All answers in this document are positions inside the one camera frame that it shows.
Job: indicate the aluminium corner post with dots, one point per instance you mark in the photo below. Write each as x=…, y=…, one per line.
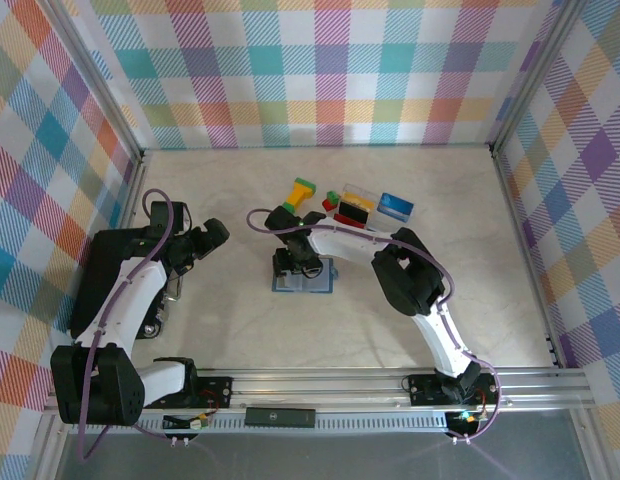
x=98, y=82
x=532, y=75

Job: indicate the left aluminium floor rail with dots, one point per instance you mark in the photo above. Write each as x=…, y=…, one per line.
x=132, y=200

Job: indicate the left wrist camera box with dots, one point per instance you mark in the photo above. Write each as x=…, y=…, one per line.
x=170, y=220

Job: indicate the red green toy block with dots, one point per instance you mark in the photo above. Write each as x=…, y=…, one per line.
x=331, y=202

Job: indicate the clear plastic card stand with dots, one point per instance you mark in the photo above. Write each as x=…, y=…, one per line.
x=360, y=191

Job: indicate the grey metal panel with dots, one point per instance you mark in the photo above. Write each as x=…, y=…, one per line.
x=315, y=457

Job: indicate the aluminium front rail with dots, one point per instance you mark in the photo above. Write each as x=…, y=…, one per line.
x=320, y=387

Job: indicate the aluminium floor rail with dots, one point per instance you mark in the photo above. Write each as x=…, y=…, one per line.
x=516, y=220
x=132, y=200

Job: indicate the yellow green toy block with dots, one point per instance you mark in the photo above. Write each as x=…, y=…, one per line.
x=302, y=192

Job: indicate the right aluminium floor rail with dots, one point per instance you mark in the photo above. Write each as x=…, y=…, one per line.
x=516, y=220

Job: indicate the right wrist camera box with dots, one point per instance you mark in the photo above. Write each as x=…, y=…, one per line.
x=281, y=218

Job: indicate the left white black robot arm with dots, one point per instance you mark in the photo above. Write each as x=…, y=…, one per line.
x=125, y=295

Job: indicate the right aluminium corner post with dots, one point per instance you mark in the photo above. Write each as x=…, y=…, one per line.
x=532, y=75

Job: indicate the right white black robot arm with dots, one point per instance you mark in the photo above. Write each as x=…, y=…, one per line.
x=410, y=270

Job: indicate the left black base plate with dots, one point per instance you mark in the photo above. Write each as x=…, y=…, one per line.
x=217, y=390

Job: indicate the blue credit card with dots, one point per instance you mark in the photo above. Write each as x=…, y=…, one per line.
x=396, y=206

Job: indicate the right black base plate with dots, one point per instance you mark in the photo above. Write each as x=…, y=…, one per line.
x=425, y=392

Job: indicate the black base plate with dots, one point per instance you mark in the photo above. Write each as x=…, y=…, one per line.
x=217, y=390
x=425, y=392

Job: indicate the right small connector board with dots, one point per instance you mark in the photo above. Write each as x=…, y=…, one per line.
x=467, y=419

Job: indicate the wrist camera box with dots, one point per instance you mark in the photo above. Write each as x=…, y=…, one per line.
x=170, y=220
x=281, y=218

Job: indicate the left small connector board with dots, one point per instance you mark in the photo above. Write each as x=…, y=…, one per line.
x=197, y=424

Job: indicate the small connector board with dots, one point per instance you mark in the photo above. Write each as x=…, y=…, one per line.
x=467, y=419
x=197, y=424

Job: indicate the black bar device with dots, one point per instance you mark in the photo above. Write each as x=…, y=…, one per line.
x=280, y=417

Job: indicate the left aluminium corner post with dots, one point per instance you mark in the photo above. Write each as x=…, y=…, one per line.
x=98, y=82

